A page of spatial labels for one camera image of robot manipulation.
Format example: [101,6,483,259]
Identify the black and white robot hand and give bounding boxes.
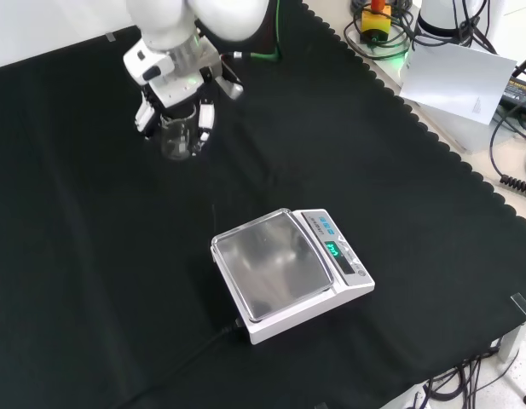
[122,37,246,157]

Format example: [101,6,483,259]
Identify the clear glass beaker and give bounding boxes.
[159,103,199,161]

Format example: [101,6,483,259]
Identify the white electronic balance steel pan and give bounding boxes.
[210,207,376,346]

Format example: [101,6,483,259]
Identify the black cloth bench cover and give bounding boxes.
[0,0,526,409]

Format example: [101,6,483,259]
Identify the yellow emergency stop button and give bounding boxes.
[359,0,393,45]

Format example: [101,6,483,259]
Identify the pale white board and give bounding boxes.
[398,42,518,126]

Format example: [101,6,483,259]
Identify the black power adapter box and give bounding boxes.
[500,72,526,112]

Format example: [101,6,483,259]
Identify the green cable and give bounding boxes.
[233,0,284,63]

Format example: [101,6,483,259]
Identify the black balance power cable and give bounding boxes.
[113,318,243,409]

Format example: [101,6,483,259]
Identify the black coiled cable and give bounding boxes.
[500,173,526,196]

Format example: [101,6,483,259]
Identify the black cable bundle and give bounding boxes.
[409,340,526,409]

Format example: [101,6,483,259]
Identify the metal bench clamp bracket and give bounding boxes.
[499,292,526,363]

